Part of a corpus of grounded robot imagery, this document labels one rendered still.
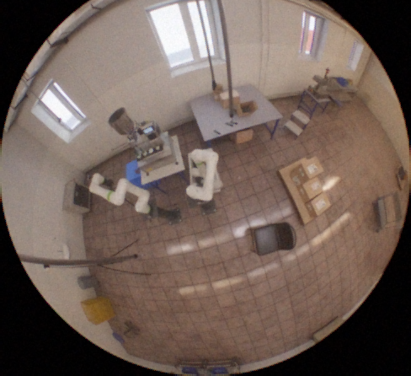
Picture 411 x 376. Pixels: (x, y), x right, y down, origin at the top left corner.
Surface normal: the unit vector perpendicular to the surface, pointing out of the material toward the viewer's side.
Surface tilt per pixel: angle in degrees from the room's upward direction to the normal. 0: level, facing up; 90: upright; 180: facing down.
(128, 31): 90
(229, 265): 0
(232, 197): 0
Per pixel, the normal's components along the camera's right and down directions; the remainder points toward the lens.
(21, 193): 0.94, -0.33
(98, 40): 0.29, 0.85
